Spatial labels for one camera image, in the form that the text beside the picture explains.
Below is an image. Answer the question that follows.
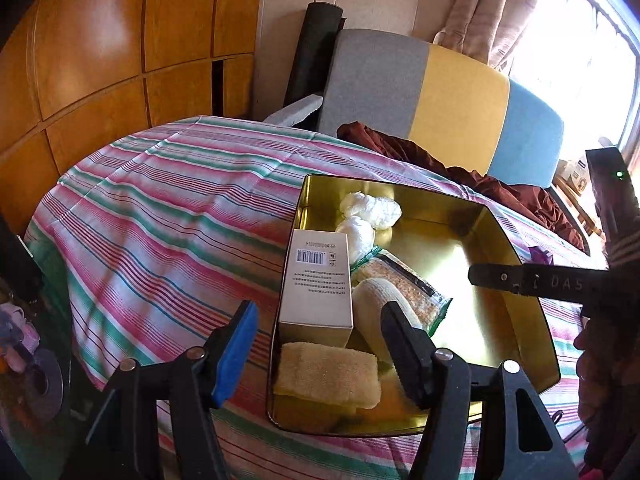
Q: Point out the person's right hand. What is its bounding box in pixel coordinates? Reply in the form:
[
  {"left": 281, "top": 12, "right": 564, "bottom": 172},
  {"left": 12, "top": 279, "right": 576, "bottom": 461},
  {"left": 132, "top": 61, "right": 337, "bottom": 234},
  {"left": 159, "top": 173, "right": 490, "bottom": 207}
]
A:
[{"left": 574, "top": 310, "right": 640, "bottom": 441}]

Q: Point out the white plastic bag bundle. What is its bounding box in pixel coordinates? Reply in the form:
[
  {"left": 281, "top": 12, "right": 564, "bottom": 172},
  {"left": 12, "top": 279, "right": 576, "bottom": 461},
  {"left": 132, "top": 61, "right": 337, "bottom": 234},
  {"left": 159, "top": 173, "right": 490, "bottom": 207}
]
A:
[
  {"left": 336, "top": 216, "right": 376, "bottom": 263},
  {"left": 340, "top": 191, "right": 402, "bottom": 231}
]

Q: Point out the yellow loofah sponge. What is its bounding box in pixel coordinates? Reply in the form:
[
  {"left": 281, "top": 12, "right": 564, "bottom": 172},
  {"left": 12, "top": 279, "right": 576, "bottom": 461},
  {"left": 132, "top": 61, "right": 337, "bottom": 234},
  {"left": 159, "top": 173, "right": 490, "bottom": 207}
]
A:
[{"left": 274, "top": 341, "right": 382, "bottom": 409}]

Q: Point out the striped tablecloth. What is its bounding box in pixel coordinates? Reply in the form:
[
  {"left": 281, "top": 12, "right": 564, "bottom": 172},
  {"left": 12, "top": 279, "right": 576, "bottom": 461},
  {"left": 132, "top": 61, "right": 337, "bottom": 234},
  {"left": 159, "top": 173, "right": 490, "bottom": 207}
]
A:
[{"left": 25, "top": 116, "right": 601, "bottom": 480}]

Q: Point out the black rolled mat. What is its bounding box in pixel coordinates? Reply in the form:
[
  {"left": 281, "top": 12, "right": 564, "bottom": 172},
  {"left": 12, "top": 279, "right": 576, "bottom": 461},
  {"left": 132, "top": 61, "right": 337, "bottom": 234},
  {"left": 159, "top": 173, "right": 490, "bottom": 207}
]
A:
[{"left": 283, "top": 2, "right": 346, "bottom": 111}]

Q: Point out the purple packet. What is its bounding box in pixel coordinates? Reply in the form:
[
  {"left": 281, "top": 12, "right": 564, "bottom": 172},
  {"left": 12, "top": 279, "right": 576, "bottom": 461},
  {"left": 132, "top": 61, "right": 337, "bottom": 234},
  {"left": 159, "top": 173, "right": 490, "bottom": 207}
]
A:
[{"left": 522, "top": 245, "right": 553, "bottom": 266}]

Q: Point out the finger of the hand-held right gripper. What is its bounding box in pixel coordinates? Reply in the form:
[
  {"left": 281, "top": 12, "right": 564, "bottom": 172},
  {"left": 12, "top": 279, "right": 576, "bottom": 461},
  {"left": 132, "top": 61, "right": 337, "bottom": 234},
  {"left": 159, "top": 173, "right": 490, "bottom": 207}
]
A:
[{"left": 468, "top": 261, "right": 613, "bottom": 307}]

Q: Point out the grey yellow blue armchair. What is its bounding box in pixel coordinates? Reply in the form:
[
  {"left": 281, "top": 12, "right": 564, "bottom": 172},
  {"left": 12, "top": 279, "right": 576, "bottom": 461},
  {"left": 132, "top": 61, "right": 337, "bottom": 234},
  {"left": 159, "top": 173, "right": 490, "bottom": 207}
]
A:
[{"left": 262, "top": 28, "right": 566, "bottom": 188}]

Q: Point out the grey tape roll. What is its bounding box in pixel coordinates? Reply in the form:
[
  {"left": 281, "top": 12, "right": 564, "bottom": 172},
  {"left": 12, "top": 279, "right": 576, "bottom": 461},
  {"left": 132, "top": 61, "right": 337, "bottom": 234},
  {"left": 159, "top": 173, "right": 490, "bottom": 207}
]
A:
[{"left": 22, "top": 349, "right": 65, "bottom": 421}]

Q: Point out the white cardboard box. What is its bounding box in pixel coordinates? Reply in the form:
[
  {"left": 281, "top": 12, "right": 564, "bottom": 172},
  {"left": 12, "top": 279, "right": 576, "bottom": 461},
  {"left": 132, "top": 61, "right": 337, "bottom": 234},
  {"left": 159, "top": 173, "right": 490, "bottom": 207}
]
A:
[{"left": 559, "top": 159, "right": 592, "bottom": 192}]

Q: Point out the tall white carton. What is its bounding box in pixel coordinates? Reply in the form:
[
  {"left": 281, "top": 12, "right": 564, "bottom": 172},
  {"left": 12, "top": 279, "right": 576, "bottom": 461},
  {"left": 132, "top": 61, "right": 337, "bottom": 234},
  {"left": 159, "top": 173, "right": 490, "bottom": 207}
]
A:
[{"left": 276, "top": 229, "right": 355, "bottom": 348}]

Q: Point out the maroon cloth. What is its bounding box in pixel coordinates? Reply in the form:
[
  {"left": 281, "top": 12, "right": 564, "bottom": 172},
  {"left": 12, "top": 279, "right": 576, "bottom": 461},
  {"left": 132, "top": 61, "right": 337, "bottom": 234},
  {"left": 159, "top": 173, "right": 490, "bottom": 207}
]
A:
[{"left": 337, "top": 121, "right": 586, "bottom": 251}]

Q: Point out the window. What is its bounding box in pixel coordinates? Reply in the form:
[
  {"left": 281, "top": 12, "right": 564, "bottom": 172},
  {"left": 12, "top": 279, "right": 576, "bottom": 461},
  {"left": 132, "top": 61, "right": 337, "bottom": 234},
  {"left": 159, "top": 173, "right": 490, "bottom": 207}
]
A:
[{"left": 510, "top": 0, "right": 640, "bottom": 161}]

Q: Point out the beige curtain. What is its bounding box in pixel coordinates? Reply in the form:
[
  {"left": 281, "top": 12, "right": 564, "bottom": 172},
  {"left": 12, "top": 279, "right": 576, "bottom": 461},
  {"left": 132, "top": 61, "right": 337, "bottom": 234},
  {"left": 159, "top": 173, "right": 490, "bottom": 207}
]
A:
[{"left": 432, "top": 0, "right": 551, "bottom": 68}]

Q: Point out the cream towel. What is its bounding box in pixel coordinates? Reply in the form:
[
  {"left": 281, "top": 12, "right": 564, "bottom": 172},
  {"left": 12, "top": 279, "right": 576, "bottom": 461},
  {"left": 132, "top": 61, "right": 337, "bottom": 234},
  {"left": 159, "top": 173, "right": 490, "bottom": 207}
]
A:
[{"left": 351, "top": 279, "right": 426, "bottom": 361}]

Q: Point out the gold tin box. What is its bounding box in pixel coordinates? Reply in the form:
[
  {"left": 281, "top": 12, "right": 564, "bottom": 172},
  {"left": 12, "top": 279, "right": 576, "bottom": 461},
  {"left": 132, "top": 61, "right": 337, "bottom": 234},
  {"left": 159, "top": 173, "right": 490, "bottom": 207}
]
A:
[{"left": 265, "top": 174, "right": 561, "bottom": 436}]

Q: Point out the cereal snack packet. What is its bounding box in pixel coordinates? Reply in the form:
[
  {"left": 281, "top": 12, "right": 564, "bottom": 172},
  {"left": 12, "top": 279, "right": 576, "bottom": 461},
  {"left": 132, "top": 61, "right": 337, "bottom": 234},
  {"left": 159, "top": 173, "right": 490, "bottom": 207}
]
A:
[{"left": 350, "top": 252, "right": 453, "bottom": 336}]

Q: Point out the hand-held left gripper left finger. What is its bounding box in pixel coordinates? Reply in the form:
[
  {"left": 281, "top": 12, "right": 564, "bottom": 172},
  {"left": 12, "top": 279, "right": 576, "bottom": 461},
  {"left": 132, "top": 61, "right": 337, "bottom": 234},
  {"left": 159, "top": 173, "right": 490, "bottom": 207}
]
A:
[{"left": 65, "top": 300, "right": 260, "bottom": 480}]

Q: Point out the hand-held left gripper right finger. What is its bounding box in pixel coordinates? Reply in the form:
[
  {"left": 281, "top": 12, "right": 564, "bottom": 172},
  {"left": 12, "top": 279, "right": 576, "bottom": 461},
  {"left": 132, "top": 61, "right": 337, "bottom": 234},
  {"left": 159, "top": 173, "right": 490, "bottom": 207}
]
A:
[{"left": 380, "top": 300, "right": 581, "bottom": 480}]

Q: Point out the wooden wardrobe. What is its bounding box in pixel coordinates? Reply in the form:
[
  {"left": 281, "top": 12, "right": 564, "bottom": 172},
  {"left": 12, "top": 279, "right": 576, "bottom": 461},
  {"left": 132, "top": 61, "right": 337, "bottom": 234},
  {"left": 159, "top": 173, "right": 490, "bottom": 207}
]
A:
[{"left": 0, "top": 0, "right": 266, "bottom": 236}]

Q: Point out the wooden side table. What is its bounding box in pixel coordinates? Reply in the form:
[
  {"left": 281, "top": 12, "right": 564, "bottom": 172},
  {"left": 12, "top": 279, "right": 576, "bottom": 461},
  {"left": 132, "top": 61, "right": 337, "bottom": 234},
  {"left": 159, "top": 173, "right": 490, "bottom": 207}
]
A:
[{"left": 555, "top": 180, "right": 603, "bottom": 238}]

